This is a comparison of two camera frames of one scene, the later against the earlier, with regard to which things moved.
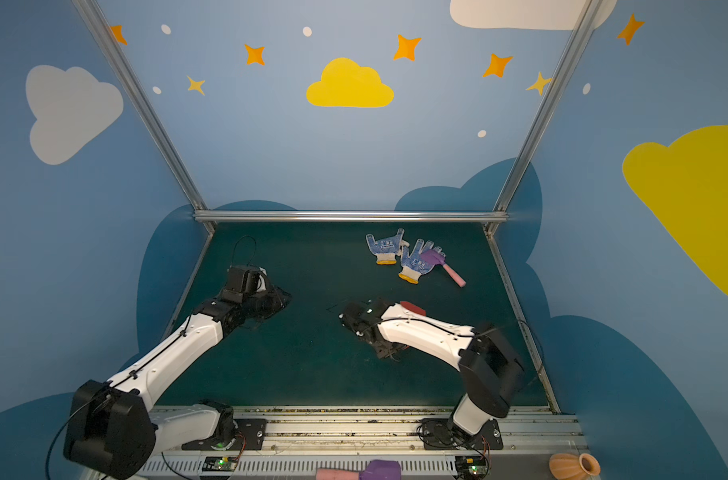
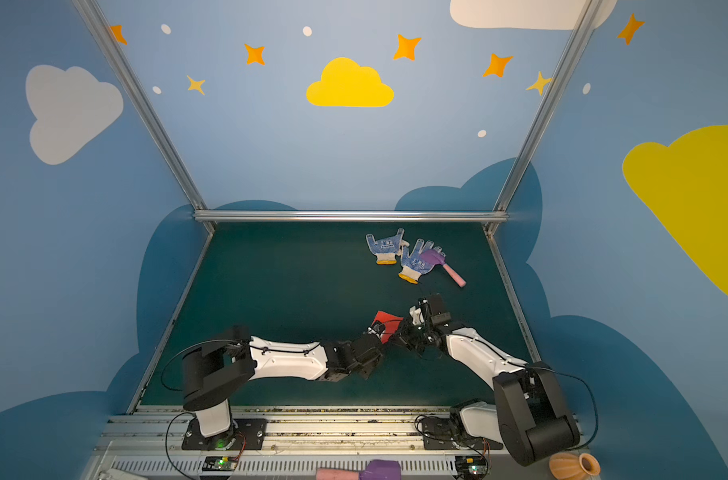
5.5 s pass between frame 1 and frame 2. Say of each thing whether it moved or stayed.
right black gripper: moved
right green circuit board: stayed
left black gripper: moved
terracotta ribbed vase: stayed
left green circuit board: stayed
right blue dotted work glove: stayed
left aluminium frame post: stayed
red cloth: moved
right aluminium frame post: stayed
